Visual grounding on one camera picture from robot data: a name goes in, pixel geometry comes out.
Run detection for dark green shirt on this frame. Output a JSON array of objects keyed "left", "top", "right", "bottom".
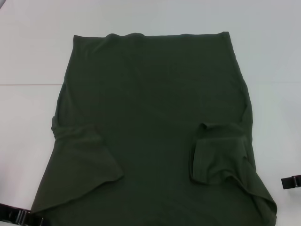
[{"left": 29, "top": 32, "right": 278, "bottom": 226}]

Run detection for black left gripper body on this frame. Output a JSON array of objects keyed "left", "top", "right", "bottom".
[{"left": 0, "top": 202, "right": 31, "bottom": 224}]

